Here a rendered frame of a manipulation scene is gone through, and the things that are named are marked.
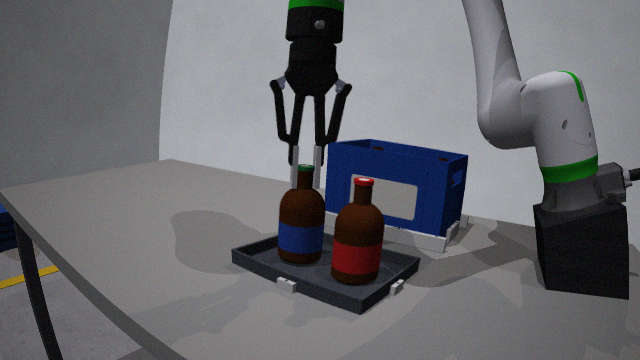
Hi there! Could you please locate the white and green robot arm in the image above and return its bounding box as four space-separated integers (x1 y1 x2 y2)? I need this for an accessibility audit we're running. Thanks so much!
285 0 640 219

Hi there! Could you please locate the brown bottle with blue label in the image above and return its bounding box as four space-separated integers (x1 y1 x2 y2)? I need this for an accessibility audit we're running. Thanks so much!
278 164 326 264

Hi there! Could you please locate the brown glass bottle with red label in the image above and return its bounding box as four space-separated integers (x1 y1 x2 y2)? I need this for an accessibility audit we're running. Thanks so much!
331 178 385 285

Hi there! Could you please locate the dark blue crate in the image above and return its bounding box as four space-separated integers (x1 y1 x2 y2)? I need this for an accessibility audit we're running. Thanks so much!
325 139 468 238

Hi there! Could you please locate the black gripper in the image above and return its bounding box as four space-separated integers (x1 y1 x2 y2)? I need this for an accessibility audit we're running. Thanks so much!
269 41 352 189

